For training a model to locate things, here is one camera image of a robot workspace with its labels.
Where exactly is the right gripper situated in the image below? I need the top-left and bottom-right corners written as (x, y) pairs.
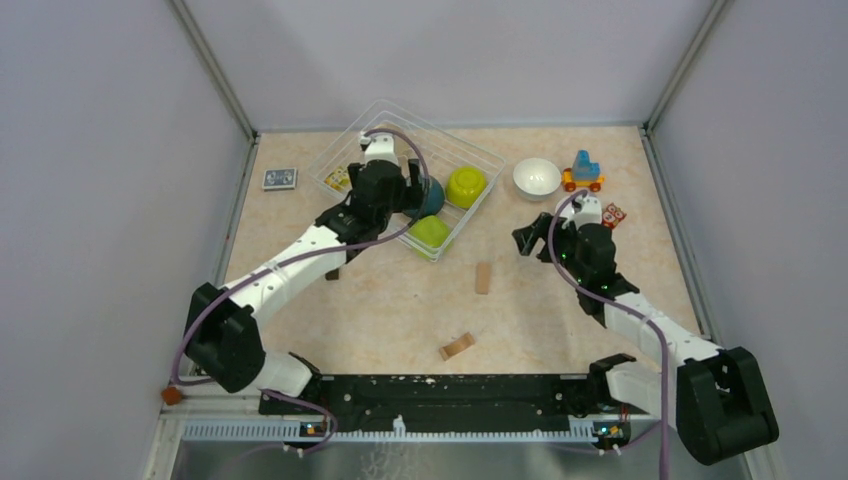
top-left (512, 212), bottom-right (588, 284)

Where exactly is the white wire dish rack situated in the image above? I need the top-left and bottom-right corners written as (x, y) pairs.
top-left (307, 99), bottom-right (506, 261)

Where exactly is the round lime green bowl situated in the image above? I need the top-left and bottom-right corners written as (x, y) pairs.
top-left (445, 166), bottom-right (488, 209)

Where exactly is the white bowl with blue rim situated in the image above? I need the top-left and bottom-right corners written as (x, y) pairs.
top-left (512, 158), bottom-right (561, 202)

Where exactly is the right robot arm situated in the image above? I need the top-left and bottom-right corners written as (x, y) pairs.
top-left (511, 191), bottom-right (780, 465)

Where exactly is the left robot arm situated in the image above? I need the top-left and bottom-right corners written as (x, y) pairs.
top-left (177, 128), bottom-right (430, 414)

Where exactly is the teal ceramic bowl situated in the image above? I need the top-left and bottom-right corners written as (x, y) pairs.
top-left (403, 177), bottom-right (446, 219)

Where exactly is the square lime green bowl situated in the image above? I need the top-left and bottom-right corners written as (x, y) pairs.
top-left (408, 215), bottom-right (452, 261)

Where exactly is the light wooden block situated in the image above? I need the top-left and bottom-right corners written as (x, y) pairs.
top-left (474, 262), bottom-right (492, 295)

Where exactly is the yellow owl toy block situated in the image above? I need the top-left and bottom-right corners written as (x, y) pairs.
top-left (324, 166), bottom-right (351, 192)

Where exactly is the blue toy block vehicle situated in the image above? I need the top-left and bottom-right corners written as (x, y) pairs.
top-left (561, 150), bottom-right (605, 193)

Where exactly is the red owl toy block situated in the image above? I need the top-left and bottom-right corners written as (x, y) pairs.
top-left (601, 203), bottom-right (627, 229)

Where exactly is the playing card deck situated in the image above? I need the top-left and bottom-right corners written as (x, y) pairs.
top-left (262, 168), bottom-right (298, 191)

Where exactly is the wooden arch block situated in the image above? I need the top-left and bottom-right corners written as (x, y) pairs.
top-left (438, 332), bottom-right (476, 361)

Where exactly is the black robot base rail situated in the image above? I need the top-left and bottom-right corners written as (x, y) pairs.
top-left (302, 374), bottom-right (639, 433)

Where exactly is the orange block on rail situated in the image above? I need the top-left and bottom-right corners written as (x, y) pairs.
top-left (161, 385), bottom-right (183, 406)

